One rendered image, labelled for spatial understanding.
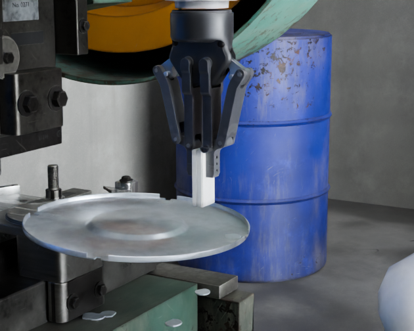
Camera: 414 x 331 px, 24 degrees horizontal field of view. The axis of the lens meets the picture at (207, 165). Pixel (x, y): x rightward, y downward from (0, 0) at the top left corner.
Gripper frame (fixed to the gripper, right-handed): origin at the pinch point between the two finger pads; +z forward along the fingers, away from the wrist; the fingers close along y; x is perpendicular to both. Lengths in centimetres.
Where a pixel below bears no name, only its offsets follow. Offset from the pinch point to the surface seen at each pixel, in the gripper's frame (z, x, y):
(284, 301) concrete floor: 84, 183, -78
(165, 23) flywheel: -16.7, 32.5, -26.2
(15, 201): 7.4, 2.9, -33.1
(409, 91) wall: 27, 329, -85
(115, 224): 6.7, -3.1, -11.1
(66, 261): 12.3, -4.2, -18.5
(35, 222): 6.8, -7.0, -20.8
